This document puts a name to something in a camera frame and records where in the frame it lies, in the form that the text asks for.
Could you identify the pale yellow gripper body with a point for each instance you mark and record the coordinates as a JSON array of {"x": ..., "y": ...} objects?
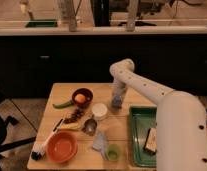
[{"x": 119, "y": 92}]

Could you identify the blue sponge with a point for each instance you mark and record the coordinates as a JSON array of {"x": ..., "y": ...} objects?
[{"x": 117, "y": 102}]

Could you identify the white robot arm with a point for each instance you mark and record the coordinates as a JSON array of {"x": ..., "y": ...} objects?
[{"x": 181, "y": 133}]

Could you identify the white cup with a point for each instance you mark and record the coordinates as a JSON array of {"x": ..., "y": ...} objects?
[{"x": 99, "y": 111}]

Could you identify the green plastic cup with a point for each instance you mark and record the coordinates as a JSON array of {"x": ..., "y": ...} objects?
[{"x": 112, "y": 152}]

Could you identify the dark brown bowl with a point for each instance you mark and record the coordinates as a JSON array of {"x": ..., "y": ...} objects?
[{"x": 87, "y": 93}]

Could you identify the green plastic tray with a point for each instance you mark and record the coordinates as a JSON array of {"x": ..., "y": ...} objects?
[{"x": 141, "y": 119}]

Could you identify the orange fruit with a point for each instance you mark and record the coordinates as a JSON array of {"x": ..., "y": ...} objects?
[{"x": 80, "y": 98}]

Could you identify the red grapes bunch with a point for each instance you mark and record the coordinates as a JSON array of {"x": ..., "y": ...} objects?
[{"x": 75, "y": 116}]

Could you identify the green chili pepper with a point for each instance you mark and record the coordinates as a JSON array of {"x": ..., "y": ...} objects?
[{"x": 63, "y": 105}]

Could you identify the light blue cloth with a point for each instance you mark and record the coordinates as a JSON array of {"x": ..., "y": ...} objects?
[{"x": 100, "y": 143}]

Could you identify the orange plastic bowl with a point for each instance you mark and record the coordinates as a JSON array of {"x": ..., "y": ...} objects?
[{"x": 62, "y": 147}]

